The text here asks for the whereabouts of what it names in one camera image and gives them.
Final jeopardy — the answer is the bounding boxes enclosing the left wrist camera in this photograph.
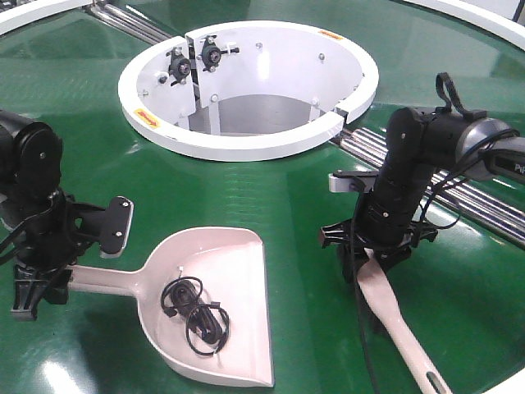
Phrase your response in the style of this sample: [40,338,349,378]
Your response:
[98,196,134,259]

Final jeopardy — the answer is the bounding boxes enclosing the green bearing block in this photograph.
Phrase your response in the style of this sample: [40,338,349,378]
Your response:
[167,47,192,86]
[199,35,240,72]

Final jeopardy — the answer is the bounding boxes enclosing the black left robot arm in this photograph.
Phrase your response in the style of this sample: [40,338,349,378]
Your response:
[1,110,104,321]

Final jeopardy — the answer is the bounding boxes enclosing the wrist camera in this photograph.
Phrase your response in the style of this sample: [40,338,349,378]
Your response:
[328,171,379,193]
[98,196,134,259]

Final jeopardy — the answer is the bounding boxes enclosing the white rail segment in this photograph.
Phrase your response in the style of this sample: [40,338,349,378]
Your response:
[1,0,94,35]
[407,0,524,50]

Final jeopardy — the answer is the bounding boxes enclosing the near steel conveyor rollers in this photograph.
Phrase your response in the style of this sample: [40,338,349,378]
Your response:
[332,127,524,248]

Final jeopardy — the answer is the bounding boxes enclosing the left green bearing block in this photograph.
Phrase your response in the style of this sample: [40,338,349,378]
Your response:
[167,47,192,86]

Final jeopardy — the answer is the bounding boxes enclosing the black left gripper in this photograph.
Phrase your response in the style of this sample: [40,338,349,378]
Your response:
[11,194,106,320]

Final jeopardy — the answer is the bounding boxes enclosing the white outer rail left segment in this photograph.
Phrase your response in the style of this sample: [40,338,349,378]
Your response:
[1,0,94,35]

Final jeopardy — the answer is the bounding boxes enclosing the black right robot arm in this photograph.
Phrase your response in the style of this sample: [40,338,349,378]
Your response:
[320,108,524,282]

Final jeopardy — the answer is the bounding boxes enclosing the far steel conveyor rollers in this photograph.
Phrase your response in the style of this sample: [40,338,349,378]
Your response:
[85,1,173,45]

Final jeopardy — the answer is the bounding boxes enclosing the right green bearing block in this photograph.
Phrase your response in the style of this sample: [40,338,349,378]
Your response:
[199,35,240,72]

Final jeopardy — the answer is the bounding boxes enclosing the pink plastic dustpan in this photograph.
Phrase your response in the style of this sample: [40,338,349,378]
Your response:
[68,227,274,387]

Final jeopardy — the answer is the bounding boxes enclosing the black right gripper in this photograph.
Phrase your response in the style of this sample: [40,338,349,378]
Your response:
[319,219,438,283]

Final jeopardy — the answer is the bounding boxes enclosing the steel conveyor rollers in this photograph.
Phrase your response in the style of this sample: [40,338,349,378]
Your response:
[332,127,524,248]
[85,1,173,45]

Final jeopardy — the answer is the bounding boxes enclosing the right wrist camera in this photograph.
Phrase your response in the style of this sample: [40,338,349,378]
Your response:
[328,171,379,193]

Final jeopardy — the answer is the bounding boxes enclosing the white inner conveyor ring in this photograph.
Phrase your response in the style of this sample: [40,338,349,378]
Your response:
[117,20,380,163]

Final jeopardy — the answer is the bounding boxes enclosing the white outer rail right segment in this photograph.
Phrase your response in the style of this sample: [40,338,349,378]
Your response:
[407,0,524,50]

